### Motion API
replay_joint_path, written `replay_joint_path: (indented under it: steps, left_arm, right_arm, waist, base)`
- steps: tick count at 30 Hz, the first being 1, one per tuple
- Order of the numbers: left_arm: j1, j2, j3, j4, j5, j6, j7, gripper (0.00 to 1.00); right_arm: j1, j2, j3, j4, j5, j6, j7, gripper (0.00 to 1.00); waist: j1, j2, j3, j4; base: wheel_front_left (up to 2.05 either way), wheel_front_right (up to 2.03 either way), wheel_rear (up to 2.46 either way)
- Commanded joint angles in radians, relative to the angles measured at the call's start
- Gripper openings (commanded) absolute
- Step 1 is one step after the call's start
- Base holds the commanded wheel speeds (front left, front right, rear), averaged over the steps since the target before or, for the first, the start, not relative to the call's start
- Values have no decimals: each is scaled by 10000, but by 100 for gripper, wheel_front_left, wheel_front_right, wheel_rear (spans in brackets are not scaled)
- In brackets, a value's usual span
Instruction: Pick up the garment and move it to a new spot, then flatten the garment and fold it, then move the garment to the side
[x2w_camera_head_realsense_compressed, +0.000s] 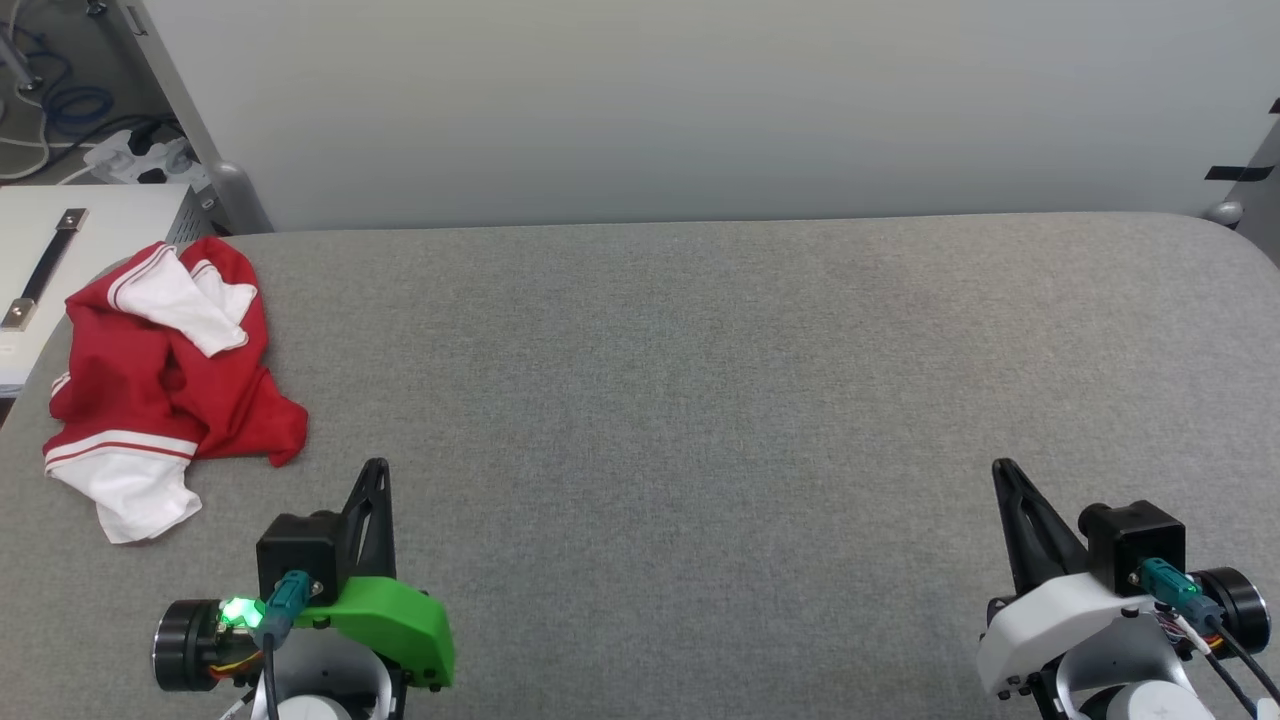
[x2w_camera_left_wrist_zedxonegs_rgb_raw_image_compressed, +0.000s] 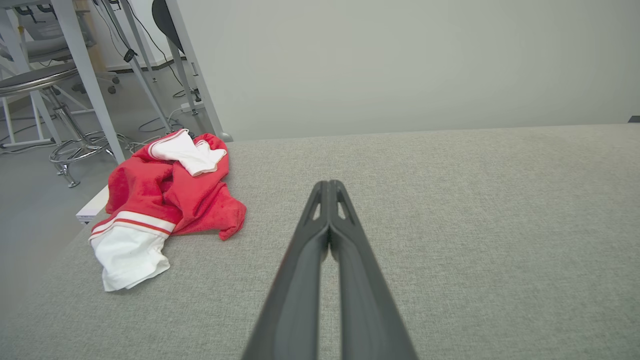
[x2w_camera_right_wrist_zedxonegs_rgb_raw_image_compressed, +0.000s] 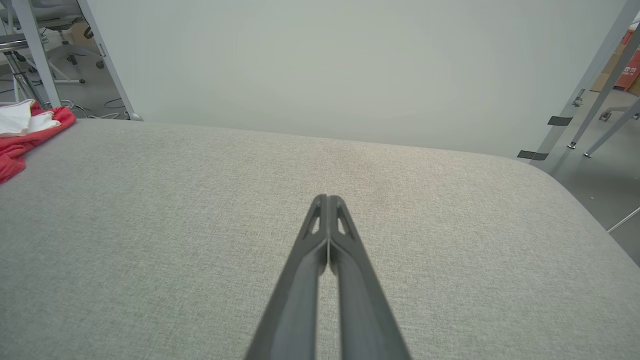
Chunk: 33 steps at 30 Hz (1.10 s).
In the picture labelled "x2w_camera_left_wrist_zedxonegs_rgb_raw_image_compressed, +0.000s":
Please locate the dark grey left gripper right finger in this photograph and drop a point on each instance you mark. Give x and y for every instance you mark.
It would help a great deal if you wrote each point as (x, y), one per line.
(365, 295)

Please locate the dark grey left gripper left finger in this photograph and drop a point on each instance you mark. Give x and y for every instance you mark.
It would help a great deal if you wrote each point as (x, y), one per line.
(295, 280)

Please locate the red and white shirt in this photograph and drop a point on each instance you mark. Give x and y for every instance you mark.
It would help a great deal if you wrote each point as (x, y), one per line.
(150, 195)

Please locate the white power strip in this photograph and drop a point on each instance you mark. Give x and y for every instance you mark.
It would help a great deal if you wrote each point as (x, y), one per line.
(192, 106)

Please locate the white equipment box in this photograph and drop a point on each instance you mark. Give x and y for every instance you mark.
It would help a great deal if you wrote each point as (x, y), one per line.
(92, 207)

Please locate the white table leg with foot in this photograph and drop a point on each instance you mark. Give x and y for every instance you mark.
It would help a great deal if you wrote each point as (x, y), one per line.
(200, 85)

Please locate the thin grey slanted stand leg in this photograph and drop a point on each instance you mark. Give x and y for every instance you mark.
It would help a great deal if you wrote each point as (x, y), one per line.
(140, 75)

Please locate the chrome bar stool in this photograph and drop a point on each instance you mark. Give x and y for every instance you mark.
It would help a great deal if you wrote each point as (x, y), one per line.
(75, 145)

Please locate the black chair backrest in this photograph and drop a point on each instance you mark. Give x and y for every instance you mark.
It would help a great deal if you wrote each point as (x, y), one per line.
(165, 22)

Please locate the grey slanted table leg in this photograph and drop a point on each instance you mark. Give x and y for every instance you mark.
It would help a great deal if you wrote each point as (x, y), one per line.
(87, 75)

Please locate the grey office chair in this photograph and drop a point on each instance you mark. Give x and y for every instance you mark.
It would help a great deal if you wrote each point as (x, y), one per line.
(47, 35)

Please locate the white frame rack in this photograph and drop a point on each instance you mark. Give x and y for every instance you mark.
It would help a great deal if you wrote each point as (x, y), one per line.
(10, 120)

